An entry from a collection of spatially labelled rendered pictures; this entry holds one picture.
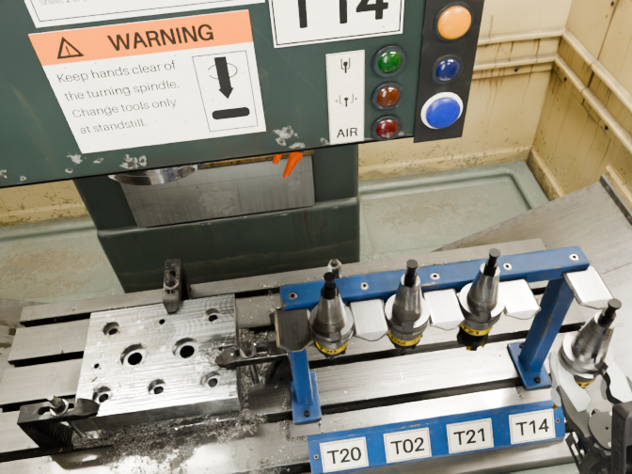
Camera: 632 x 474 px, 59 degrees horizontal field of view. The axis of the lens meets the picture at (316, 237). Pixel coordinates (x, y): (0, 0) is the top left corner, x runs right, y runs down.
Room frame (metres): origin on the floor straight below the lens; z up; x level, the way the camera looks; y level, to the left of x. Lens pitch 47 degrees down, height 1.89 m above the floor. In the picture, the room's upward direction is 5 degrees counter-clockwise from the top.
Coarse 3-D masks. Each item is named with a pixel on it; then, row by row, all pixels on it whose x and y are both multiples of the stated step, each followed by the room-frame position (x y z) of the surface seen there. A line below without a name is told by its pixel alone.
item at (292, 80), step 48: (0, 0) 0.38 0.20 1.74; (0, 48) 0.38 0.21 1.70; (288, 48) 0.40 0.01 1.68; (336, 48) 0.40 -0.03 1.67; (0, 96) 0.38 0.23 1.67; (48, 96) 0.38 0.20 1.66; (288, 96) 0.40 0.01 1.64; (0, 144) 0.38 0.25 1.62; (48, 144) 0.38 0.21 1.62; (192, 144) 0.39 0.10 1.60; (240, 144) 0.39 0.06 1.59; (288, 144) 0.40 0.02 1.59; (336, 144) 0.40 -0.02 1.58
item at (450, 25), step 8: (456, 8) 0.40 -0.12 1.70; (464, 8) 0.40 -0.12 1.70; (440, 16) 0.40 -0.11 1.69; (448, 16) 0.40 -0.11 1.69; (456, 16) 0.40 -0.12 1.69; (464, 16) 0.40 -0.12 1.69; (440, 24) 0.40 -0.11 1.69; (448, 24) 0.40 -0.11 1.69; (456, 24) 0.40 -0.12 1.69; (464, 24) 0.40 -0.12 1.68; (440, 32) 0.40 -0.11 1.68; (448, 32) 0.40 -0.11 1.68; (456, 32) 0.40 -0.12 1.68; (464, 32) 0.40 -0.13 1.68
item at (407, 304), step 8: (400, 288) 0.46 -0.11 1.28; (408, 288) 0.45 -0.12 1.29; (416, 288) 0.45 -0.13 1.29; (400, 296) 0.46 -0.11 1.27; (408, 296) 0.45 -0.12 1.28; (416, 296) 0.45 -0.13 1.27; (392, 304) 0.47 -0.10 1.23; (400, 304) 0.45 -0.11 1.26; (408, 304) 0.45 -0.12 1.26; (416, 304) 0.45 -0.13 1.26; (392, 312) 0.46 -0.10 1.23; (400, 312) 0.45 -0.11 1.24; (408, 312) 0.45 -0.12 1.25; (416, 312) 0.45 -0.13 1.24; (400, 320) 0.45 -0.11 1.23; (408, 320) 0.44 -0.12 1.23; (416, 320) 0.45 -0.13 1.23
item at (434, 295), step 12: (444, 288) 0.50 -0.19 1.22; (432, 300) 0.48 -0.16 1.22; (444, 300) 0.48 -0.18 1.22; (456, 300) 0.48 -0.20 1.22; (432, 312) 0.46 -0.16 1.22; (444, 312) 0.46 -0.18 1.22; (456, 312) 0.46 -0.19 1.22; (432, 324) 0.44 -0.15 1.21; (444, 324) 0.44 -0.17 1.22; (456, 324) 0.44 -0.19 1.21
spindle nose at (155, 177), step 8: (168, 168) 0.51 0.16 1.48; (176, 168) 0.52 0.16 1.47; (184, 168) 0.52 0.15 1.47; (192, 168) 0.53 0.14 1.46; (112, 176) 0.53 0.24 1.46; (120, 176) 0.52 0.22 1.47; (128, 176) 0.51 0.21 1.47; (136, 176) 0.51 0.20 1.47; (144, 176) 0.51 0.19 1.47; (152, 176) 0.51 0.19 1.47; (160, 176) 0.51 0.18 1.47; (168, 176) 0.51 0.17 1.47; (176, 176) 0.52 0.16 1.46; (184, 176) 0.52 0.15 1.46; (136, 184) 0.51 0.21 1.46; (144, 184) 0.51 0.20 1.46; (152, 184) 0.51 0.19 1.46
